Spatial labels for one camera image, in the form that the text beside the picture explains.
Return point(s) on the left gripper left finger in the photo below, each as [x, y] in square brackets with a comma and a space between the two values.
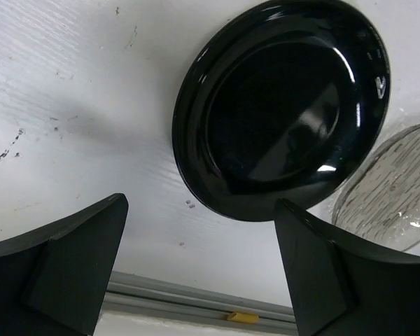
[53, 279]

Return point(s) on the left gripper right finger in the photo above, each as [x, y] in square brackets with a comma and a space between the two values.
[341, 284]

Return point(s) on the aluminium rail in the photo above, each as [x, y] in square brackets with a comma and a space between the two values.
[141, 292]

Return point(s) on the smoky grey glass plate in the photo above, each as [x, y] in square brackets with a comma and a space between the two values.
[381, 202]

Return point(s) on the yellow clip on rail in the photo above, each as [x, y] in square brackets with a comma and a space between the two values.
[242, 317]

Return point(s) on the black round plate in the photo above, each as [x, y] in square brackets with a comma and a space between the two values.
[284, 102]

